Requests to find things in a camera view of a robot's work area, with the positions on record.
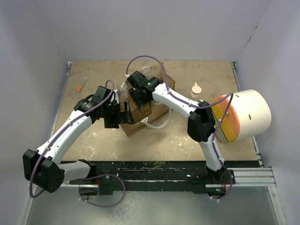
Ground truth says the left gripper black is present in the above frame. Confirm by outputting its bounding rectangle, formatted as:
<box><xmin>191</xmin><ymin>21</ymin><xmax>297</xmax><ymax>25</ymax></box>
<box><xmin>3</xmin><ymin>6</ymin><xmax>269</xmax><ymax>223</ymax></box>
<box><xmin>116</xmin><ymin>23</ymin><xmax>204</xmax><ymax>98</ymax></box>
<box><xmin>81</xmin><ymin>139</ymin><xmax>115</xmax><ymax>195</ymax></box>
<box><xmin>103</xmin><ymin>101</ymin><xmax>135</xmax><ymax>129</ymax></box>

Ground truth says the brown burlap canvas bag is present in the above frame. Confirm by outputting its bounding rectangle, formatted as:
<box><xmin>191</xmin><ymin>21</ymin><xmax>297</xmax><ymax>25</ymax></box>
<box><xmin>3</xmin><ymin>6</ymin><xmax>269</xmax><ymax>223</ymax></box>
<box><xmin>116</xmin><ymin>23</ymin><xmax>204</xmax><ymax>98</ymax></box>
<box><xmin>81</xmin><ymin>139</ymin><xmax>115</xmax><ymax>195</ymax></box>
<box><xmin>118</xmin><ymin>64</ymin><xmax>176</xmax><ymax>137</ymax></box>

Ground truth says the tan pump lotion bottle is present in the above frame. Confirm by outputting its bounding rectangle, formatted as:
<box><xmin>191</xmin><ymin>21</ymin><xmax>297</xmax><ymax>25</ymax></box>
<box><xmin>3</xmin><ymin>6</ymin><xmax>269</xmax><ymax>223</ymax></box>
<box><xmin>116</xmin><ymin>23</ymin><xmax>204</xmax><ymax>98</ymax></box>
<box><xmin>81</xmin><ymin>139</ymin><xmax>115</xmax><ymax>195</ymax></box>
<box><xmin>190</xmin><ymin>82</ymin><xmax>202</xmax><ymax>98</ymax></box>

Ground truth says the clear amber liquid bottle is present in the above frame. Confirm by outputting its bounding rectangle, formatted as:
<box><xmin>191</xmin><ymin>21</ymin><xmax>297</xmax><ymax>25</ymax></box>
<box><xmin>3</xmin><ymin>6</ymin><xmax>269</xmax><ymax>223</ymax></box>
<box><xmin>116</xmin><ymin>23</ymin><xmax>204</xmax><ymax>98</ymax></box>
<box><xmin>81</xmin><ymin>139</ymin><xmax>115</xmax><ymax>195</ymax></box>
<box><xmin>141</xmin><ymin>103</ymin><xmax>152</xmax><ymax>116</ymax></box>

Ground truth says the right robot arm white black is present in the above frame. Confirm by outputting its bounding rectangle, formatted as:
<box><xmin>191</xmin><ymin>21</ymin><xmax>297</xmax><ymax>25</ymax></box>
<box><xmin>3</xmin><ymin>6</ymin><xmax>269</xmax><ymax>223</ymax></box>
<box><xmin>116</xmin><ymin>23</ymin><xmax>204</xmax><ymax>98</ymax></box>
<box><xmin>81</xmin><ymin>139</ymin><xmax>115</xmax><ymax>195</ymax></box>
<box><xmin>127</xmin><ymin>71</ymin><xmax>226</xmax><ymax>183</ymax></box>

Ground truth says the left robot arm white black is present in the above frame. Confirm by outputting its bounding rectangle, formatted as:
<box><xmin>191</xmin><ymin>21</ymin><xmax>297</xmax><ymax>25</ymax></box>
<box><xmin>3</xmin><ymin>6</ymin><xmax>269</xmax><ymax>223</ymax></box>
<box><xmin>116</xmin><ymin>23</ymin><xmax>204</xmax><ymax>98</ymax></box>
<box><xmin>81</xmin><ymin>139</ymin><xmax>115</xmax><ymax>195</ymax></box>
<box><xmin>22</xmin><ymin>86</ymin><xmax>134</xmax><ymax>193</ymax></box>

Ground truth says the small orange capped tube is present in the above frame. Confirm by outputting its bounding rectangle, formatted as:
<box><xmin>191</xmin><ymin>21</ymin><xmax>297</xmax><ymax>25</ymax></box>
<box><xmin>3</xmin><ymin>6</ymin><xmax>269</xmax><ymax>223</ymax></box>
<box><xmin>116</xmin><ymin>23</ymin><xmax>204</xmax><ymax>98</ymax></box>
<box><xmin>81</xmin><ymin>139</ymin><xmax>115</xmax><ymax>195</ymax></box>
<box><xmin>76</xmin><ymin>77</ymin><xmax>88</xmax><ymax>92</ymax></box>

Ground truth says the cream cylinder with orange lid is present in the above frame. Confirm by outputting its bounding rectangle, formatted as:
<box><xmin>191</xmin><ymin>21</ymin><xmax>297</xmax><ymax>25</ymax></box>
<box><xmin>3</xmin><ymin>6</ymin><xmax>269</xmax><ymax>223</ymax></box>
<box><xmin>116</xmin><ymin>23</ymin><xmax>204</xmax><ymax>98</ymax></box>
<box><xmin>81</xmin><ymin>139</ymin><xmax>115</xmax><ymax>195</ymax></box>
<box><xmin>217</xmin><ymin>90</ymin><xmax>271</xmax><ymax>143</ymax></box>

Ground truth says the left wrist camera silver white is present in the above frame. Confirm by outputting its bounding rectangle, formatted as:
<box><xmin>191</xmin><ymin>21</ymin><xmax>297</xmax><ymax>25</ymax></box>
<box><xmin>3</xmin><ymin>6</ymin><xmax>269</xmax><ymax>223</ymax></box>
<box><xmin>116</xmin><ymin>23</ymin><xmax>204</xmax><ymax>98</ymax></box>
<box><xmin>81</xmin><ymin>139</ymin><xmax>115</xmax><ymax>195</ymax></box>
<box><xmin>114</xmin><ymin>89</ymin><xmax>123</xmax><ymax>97</ymax></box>

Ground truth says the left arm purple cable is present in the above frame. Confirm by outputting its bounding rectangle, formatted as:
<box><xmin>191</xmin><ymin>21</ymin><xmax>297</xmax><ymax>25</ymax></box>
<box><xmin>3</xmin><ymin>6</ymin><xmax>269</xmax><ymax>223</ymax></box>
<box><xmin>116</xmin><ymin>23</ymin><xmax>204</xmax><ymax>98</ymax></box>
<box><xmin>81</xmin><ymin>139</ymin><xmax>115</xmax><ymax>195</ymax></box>
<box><xmin>28</xmin><ymin>79</ymin><xmax>115</xmax><ymax>199</ymax></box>

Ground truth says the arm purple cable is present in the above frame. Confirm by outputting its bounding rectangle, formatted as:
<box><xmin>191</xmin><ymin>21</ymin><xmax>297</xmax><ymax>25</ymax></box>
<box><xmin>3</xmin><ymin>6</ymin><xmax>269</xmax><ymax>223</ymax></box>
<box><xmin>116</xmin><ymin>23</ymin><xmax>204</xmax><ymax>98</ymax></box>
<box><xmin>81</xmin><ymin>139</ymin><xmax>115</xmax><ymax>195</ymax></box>
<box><xmin>126</xmin><ymin>55</ymin><xmax>235</xmax><ymax>169</ymax></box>
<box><xmin>28</xmin><ymin>79</ymin><xmax>115</xmax><ymax>199</ymax></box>

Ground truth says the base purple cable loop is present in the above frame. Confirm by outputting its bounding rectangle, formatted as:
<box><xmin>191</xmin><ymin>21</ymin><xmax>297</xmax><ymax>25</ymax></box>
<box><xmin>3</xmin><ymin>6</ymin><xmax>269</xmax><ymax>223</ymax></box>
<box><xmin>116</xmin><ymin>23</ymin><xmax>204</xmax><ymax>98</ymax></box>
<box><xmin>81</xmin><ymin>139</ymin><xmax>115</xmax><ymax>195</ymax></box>
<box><xmin>78</xmin><ymin>173</ymin><xmax>127</xmax><ymax>208</ymax></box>

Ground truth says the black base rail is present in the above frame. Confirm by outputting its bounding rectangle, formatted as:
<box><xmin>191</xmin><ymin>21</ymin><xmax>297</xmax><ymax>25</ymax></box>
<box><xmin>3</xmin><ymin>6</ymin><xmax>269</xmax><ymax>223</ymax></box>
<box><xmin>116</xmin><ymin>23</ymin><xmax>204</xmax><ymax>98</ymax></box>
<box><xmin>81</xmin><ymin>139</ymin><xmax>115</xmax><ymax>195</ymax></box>
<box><xmin>56</xmin><ymin>160</ymin><xmax>236</xmax><ymax>195</ymax></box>

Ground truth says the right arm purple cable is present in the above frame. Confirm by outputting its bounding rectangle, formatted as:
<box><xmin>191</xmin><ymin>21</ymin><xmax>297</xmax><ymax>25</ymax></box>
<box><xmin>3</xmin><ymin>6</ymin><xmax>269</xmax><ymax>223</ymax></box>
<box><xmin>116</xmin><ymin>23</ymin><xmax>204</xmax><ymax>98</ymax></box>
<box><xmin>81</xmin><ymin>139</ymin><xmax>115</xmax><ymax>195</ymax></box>
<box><xmin>126</xmin><ymin>55</ymin><xmax>235</xmax><ymax>169</ymax></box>

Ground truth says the aluminium frame rail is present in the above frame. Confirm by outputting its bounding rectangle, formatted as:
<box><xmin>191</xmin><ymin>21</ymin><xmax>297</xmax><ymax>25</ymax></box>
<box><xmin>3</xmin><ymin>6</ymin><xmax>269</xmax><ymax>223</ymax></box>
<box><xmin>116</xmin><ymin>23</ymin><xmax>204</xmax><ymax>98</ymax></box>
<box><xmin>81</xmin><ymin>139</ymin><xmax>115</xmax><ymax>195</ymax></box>
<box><xmin>231</xmin><ymin>62</ymin><xmax>276</xmax><ymax>186</ymax></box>

